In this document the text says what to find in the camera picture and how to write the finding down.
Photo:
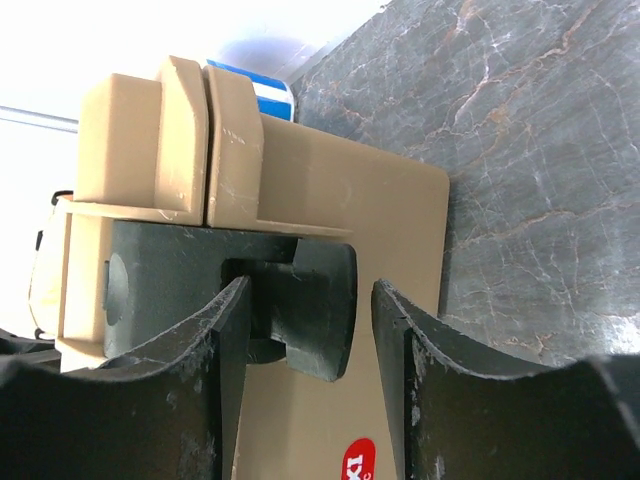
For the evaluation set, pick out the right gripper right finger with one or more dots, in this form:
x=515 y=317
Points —
x=459 y=409

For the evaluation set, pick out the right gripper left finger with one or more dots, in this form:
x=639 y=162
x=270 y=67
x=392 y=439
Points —
x=167 y=409

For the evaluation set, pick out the tan plastic toolbox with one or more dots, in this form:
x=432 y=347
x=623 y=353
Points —
x=183 y=186

